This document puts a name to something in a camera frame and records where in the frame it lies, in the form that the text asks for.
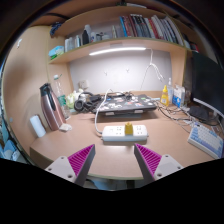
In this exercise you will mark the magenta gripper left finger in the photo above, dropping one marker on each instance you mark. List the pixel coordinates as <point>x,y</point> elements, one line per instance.
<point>74,168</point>

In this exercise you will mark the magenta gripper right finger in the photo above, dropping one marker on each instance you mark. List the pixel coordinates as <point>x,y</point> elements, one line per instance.
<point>153,165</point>

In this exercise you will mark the yellow charger plug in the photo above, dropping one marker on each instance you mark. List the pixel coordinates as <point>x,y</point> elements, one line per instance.
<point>128,128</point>

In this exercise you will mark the white power strip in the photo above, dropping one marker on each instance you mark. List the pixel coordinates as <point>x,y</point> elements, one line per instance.
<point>117,133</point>

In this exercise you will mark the copper thermos bottle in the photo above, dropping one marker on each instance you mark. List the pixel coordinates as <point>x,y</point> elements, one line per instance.
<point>51,108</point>

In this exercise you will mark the white blue keyboard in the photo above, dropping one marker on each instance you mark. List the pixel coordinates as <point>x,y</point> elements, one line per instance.
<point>206,140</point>

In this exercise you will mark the black headphones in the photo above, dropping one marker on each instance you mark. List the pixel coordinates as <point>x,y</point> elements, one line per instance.
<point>87,105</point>

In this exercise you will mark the yellow squeeze bottle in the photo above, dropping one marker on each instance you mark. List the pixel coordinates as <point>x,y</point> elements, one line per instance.
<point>164,97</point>

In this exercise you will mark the black laptop with stickers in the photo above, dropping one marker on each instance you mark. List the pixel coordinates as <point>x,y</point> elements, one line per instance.
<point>126,104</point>

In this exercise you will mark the clear plastic water bottle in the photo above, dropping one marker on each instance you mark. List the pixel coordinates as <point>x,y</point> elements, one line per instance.
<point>61,96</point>

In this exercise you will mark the white blue carton box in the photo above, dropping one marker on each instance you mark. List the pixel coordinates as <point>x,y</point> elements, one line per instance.
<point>178,96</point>

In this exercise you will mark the clear sanitizer bottle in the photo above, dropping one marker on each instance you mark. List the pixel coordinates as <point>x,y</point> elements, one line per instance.
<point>170,90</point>

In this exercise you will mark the black computer monitor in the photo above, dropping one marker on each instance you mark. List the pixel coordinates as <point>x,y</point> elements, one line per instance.
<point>207,83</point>

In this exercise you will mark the green tissue box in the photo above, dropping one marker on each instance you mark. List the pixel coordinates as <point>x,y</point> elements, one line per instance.
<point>58,50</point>

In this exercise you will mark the white LED light bar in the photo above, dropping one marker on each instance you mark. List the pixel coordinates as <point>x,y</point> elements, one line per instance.
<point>104,51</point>

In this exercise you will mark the black bottle on shelf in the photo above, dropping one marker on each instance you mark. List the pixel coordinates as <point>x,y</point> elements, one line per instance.
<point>85,37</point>

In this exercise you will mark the wooden shelf unit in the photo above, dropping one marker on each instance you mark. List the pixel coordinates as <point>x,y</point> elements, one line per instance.
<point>109,15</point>

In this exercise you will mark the row of books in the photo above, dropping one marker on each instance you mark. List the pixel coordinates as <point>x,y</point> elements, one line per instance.
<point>151,26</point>

